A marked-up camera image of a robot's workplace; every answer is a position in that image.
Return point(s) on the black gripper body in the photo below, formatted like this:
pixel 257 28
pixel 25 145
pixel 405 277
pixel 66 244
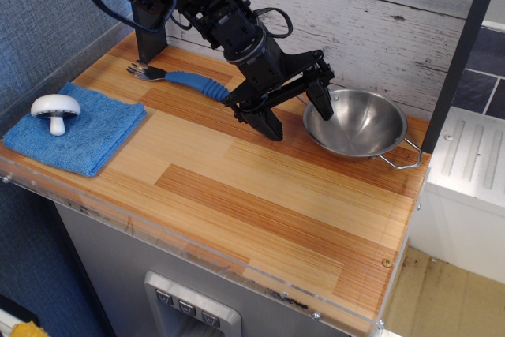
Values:
pixel 273 76

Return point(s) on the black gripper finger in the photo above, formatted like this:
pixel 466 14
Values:
pixel 318 94
pixel 264 122

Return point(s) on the small stainless steel wok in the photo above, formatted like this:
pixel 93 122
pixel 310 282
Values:
pixel 365 125

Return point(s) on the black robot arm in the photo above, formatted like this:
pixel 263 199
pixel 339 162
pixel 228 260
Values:
pixel 231 25

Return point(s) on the blue folded microfiber cloth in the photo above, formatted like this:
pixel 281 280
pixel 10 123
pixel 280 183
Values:
pixel 90 138

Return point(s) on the white ribbed cabinet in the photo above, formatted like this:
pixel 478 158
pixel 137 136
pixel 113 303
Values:
pixel 460 216

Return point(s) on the white toy mushroom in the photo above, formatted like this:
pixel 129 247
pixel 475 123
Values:
pixel 57 108

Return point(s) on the silver toy dispenser panel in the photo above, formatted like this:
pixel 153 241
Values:
pixel 181 311

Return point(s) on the yellow object at corner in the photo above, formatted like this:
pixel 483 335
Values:
pixel 27 330

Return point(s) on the blue handled metal spork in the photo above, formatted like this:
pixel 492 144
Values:
pixel 202 84

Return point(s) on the dark left frame post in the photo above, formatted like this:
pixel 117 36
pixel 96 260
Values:
pixel 151 36

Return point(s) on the dark frame post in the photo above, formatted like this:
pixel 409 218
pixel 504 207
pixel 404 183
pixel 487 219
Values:
pixel 462 52
pixel 151 36

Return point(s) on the dark right frame post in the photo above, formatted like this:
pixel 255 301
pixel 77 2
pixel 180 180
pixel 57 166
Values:
pixel 462 52

